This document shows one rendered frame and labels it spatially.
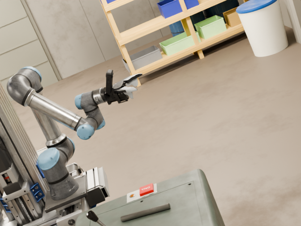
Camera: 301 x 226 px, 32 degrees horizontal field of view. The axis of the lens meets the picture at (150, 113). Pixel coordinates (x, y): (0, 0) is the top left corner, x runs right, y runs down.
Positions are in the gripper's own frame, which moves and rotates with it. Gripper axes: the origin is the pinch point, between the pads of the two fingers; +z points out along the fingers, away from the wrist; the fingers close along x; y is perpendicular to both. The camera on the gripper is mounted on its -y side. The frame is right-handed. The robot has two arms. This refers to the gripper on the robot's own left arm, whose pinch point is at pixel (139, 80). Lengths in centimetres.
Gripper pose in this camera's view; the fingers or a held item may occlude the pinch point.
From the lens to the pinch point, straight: 254.2
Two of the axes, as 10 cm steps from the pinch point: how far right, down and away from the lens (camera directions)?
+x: -1.5, 5.4, -8.3
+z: 9.1, -2.5, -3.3
